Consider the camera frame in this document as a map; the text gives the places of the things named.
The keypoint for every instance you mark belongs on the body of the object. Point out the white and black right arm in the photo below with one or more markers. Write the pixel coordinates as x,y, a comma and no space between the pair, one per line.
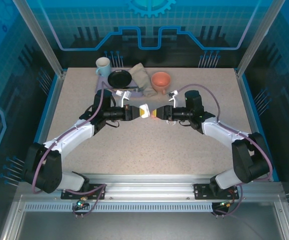
222,132

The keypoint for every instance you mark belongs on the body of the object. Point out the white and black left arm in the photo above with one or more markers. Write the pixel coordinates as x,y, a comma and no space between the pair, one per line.
72,135

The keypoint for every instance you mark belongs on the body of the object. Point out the lilac serving tray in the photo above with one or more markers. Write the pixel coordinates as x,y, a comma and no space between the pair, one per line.
100,83

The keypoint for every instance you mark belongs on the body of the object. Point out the black round plate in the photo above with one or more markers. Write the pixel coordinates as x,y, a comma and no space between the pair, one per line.
119,78

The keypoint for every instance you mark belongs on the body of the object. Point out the grey folded cloth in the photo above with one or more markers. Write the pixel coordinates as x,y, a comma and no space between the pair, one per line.
140,75

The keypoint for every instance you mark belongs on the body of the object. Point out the light blue mug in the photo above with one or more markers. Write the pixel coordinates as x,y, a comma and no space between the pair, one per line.
103,66

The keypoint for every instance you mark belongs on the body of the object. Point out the blue printed back panel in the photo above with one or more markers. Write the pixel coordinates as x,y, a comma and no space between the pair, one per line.
144,25

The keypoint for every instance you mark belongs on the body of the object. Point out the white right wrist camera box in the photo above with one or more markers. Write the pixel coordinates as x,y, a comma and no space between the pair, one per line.
175,96

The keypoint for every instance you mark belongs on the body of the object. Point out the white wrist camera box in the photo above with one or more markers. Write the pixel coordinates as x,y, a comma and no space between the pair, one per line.
175,96
124,96

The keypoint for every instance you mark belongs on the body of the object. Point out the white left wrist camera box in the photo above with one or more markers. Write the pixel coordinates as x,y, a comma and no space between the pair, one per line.
124,96

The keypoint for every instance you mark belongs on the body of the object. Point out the aluminium side rail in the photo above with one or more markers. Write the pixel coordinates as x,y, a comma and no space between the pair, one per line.
248,100
50,100

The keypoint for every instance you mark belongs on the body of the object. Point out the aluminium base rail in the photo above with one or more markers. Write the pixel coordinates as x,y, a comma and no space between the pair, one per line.
147,185

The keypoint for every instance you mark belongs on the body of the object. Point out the aluminium frame post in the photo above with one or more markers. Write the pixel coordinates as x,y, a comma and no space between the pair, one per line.
254,37
44,37

